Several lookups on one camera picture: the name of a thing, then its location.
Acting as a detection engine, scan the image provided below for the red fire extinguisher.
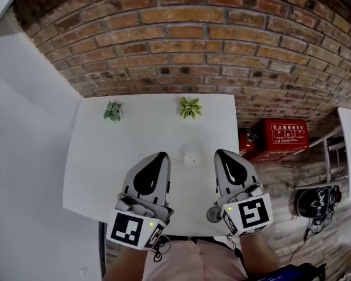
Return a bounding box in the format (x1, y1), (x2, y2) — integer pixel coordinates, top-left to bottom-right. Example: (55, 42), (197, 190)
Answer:
(239, 128), (257, 157)

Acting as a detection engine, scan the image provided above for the white metal frame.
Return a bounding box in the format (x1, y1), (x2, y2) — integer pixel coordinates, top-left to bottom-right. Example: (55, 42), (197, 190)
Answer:
(294, 125), (349, 190)

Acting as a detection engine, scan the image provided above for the red fire extinguisher box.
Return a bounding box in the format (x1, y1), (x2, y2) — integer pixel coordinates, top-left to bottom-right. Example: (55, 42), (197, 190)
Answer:
(249, 118), (310, 162)

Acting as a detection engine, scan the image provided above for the person's left forearm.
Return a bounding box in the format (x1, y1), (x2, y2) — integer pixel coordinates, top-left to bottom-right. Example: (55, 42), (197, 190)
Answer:
(102, 243), (150, 281)

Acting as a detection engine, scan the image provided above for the dark green potted plant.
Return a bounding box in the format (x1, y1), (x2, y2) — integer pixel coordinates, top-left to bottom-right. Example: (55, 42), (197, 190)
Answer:
(103, 100), (125, 124)

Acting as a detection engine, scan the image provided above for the yellow-green potted plant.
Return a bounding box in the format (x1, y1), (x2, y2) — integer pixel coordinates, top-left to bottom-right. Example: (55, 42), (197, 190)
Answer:
(179, 96), (203, 120)

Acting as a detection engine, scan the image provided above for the white round cotton swab container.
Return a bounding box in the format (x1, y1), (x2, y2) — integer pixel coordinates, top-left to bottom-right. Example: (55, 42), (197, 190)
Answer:
(183, 151), (202, 167)

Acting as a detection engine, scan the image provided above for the black cable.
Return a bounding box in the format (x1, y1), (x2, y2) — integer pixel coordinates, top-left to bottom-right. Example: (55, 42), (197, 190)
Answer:
(280, 228), (311, 266)

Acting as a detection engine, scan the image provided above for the person's right forearm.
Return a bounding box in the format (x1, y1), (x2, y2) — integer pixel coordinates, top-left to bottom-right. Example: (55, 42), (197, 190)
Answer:
(239, 230), (281, 278)

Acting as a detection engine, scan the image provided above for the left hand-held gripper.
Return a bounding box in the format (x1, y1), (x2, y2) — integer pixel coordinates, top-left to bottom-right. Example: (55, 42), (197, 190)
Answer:
(106, 151), (175, 251)

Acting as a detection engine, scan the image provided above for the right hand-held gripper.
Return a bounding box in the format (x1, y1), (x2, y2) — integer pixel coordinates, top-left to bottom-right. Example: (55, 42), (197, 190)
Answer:
(206, 149), (274, 238)

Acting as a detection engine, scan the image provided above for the person's pink clothing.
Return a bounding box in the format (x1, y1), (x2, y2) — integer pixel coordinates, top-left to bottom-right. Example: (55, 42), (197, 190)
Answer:
(142, 238), (250, 281)

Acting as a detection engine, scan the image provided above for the black helmet with cables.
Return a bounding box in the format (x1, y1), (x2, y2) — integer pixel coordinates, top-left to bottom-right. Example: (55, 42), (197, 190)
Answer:
(295, 184), (343, 235)

